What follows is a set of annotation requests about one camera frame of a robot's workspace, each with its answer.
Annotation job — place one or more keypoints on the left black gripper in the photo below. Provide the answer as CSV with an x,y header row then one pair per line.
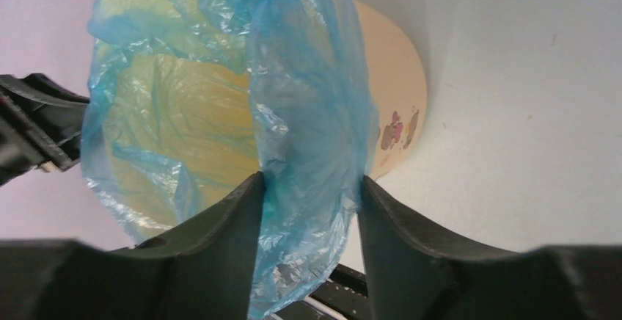
x,y
41,125

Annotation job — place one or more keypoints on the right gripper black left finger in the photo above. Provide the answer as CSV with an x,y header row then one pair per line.
x,y
201,269

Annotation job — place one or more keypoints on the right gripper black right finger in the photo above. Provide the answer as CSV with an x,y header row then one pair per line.
x,y
417,269

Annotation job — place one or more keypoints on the blue plastic trash bag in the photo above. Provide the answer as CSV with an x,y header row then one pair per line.
x,y
190,97

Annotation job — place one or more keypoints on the yellow cartoon trash bin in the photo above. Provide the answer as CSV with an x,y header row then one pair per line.
x,y
398,87

